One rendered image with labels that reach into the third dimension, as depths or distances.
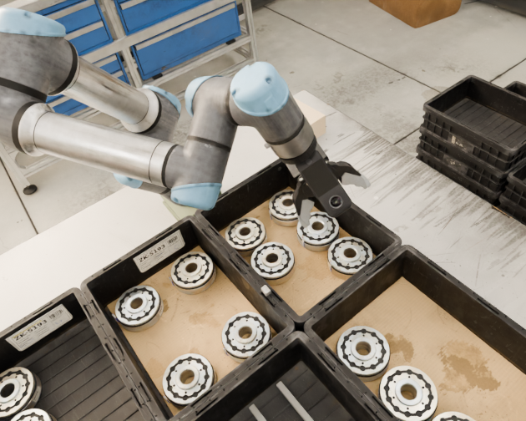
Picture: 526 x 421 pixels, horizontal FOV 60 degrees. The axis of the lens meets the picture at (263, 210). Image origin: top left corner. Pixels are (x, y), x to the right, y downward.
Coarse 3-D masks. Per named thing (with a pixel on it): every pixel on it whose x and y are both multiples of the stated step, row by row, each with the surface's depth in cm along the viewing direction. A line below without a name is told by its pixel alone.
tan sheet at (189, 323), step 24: (168, 288) 108; (216, 288) 106; (168, 312) 103; (192, 312) 102; (216, 312) 102; (144, 336) 100; (168, 336) 99; (192, 336) 99; (216, 336) 98; (144, 360) 96; (168, 360) 96; (216, 360) 94
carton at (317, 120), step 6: (300, 102) 160; (300, 108) 158; (306, 108) 157; (312, 108) 157; (306, 114) 155; (312, 114) 154; (318, 114) 154; (324, 114) 153; (312, 120) 152; (318, 120) 152; (324, 120) 154; (312, 126) 152; (318, 126) 154; (324, 126) 156; (318, 132) 156; (324, 132) 158
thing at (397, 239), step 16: (256, 176) 115; (224, 192) 113; (352, 208) 104; (208, 224) 106; (224, 240) 102; (400, 240) 96; (240, 256) 99; (384, 256) 94; (256, 272) 95; (272, 288) 92; (336, 288) 91; (304, 320) 87
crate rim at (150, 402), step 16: (176, 224) 108; (208, 240) 103; (128, 256) 103; (224, 256) 99; (96, 272) 101; (240, 272) 96; (80, 288) 98; (256, 288) 93; (96, 304) 95; (272, 304) 90; (288, 320) 87; (112, 336) 90; (256, 352) 84; (128, 368) 85; (240, 368) 82; (144, 384) 82; (224, 384) 80; (144, 400) 80; (160, 416) 78; (176, 416) 78
